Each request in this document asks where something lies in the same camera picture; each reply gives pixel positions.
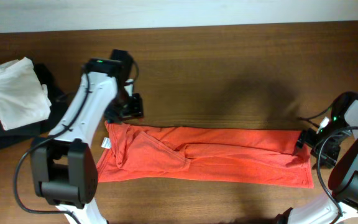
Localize folded black garment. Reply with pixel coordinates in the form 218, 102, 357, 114
0, 63, 68, 150

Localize folded white t-shirt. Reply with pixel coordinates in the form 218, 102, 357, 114
0, 57, 52, 131

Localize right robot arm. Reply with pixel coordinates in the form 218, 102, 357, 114
274, 91, 358, 224

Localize red printed t-shirt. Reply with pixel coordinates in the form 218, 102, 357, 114
96, 124, 314, 189

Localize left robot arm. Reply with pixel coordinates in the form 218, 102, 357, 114
29, 49, 144, 223

